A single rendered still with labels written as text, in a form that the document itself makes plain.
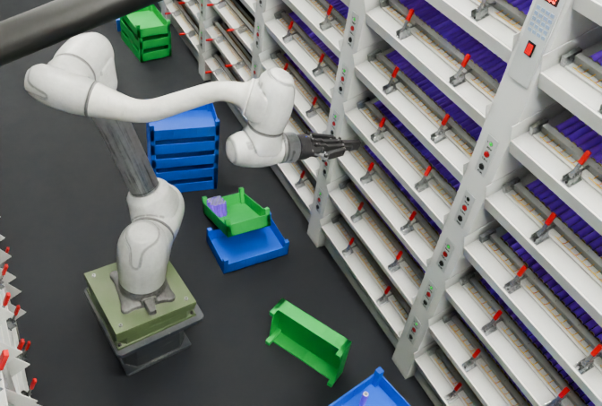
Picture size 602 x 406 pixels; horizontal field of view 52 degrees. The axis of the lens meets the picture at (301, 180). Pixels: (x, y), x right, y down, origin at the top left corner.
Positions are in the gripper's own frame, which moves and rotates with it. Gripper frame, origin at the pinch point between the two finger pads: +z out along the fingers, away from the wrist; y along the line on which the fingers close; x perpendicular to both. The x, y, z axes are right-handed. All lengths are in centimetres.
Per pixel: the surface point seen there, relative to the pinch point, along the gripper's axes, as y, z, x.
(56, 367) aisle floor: -14, -75, -104
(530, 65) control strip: 37, 8, 50
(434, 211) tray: 24.2, 21.1, -8.5
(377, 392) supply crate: 53, 1, -55
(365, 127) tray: -19.1, 22.6, -7.5
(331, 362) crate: 23, 13, -84
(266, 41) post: -100, 24, -18
